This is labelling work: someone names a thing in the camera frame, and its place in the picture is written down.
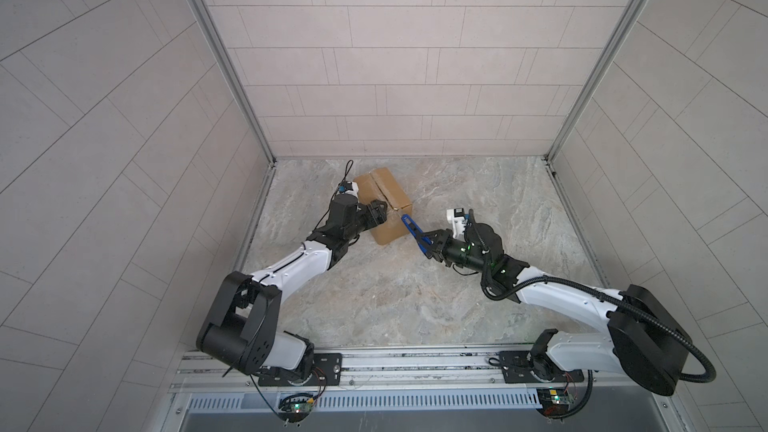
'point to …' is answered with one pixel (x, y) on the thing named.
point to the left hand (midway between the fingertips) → (387, 204)
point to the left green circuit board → (295, 407)
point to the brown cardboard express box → (380, 184)
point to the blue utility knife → (414, 230)
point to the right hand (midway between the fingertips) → (413, 243)
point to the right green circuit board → (553, 401)
